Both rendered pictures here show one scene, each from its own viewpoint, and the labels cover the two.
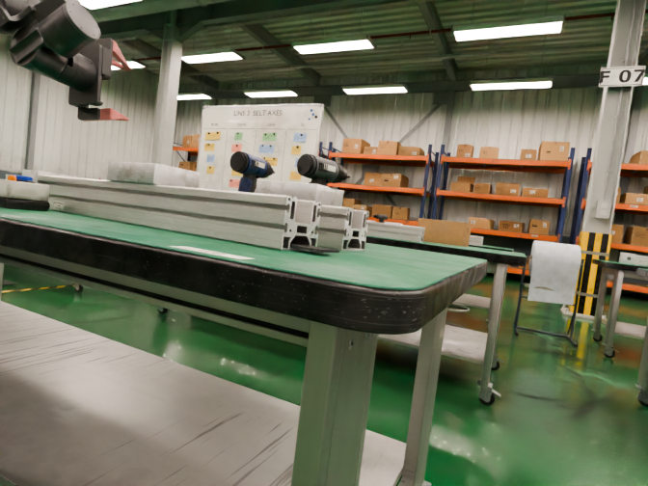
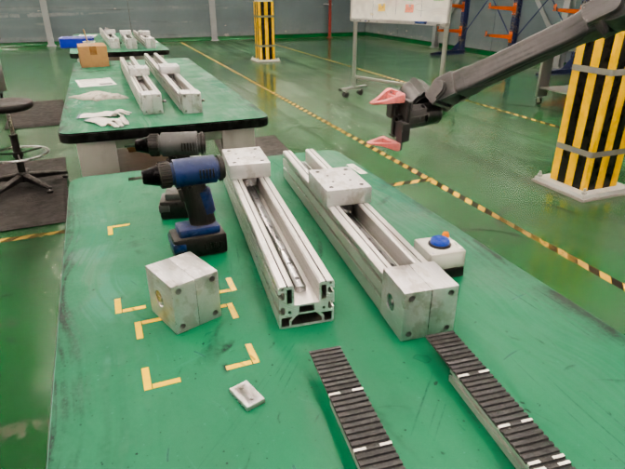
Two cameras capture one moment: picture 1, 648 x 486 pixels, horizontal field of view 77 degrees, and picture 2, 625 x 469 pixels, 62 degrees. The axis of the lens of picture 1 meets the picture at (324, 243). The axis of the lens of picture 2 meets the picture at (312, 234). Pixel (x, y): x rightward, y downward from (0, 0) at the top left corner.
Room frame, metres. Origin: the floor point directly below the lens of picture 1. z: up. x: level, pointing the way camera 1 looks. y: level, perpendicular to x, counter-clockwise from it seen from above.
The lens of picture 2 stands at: (1.81, 1.15, 1.32)
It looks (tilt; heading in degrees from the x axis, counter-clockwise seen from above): 25 degrees down; 223
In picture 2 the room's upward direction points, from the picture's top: straight up
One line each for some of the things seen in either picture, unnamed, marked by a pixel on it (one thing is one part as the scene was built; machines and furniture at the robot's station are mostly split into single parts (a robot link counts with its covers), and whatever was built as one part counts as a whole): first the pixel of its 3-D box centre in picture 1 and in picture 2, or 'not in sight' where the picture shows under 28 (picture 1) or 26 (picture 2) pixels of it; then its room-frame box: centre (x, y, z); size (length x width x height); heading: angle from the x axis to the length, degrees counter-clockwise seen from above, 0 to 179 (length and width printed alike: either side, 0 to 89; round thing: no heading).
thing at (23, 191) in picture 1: (25, 195); (434, 257); (0.92, 0.68, 0.81); 0.10 x 0.08 x 0.06; 148
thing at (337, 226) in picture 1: (217, 212); (263, 217); (1.04, 0.28, 0.82); 0.80 x 0.10 x 0.09; 58
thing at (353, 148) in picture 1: (376, 200); not in sight; (11.04, -1.27, 1.58); 2.83 x 0.98 x 3.15; 64
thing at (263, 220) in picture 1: (150, 205); (338, 208); (0.87, 0.38, 0.82); 0.80 x 0.10 x 0.09; 58
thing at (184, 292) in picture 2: not in sight; (190, 288); (1.36, 0.43, 0.83); 0.11 x 0.10 x 0.10; 173
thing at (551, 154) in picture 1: (496, 209); not in sight; (9.73, -3.97, 1.59); 2.83 x 0.98 x 3.17; 64
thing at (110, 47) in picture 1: (109, 67); (386, 106); (0.77, 0.43, 1.07); 0.09 x 0.07 x 0.07; 162
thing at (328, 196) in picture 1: (299, 201); (246, 167); (0.91, 0.07, 0.87); 0.16 x 0.11 x 0.07; 58
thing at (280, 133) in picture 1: (250, 199); not in sight; (4.32, 0.83, 0.97); 1.50 x 0.50 x 1.95; 64
